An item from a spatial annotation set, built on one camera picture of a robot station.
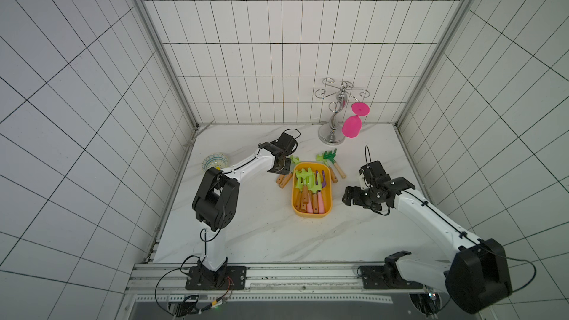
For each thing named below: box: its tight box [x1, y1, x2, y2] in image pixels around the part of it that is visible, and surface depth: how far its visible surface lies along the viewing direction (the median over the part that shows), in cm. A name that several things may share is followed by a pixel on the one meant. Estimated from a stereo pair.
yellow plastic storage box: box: [291, 161, 333, 219], surface depth 89 cm
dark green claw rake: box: [323, 148, 347, 180], surface depth 107 cm
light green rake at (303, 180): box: [294, 168, 312, 205], surface depth 97 cm
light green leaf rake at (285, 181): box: [279, 171, 294, 189], surface depth 97 cm
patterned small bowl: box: [201, 152, 229, 172], surface depth 102 cm
